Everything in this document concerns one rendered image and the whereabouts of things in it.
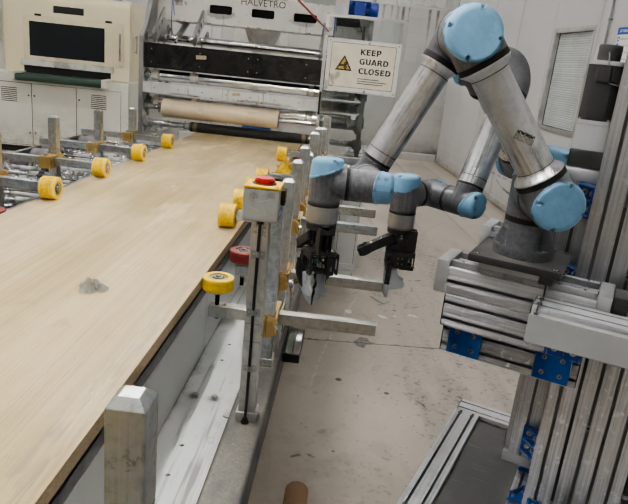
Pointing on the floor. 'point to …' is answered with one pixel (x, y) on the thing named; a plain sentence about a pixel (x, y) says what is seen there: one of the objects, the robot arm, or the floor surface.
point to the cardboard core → (295, 493)
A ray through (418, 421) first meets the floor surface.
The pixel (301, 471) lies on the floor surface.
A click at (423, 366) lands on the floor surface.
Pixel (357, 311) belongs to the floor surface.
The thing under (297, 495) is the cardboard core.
